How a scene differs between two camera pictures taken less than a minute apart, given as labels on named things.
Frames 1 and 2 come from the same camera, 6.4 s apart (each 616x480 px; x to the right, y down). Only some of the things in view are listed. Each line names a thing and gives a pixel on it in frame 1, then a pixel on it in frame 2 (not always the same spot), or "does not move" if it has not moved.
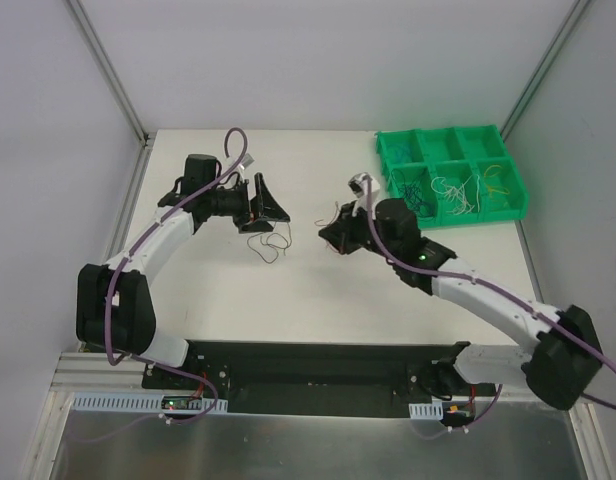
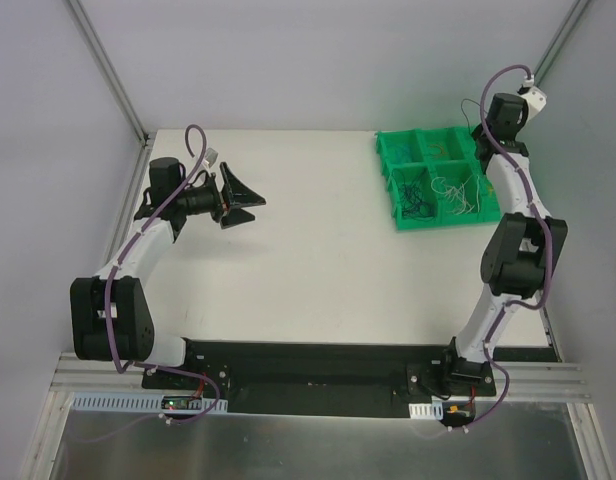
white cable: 456,195 does not move
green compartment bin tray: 453,174 does not move
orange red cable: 323,225 -> 435,145
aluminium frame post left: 147,138 does not move
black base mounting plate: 319,379 does not move
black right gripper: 349,232 -> 479,133
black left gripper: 253,208 -> 223,202
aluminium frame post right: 544,65 does not move
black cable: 412,194 does not move
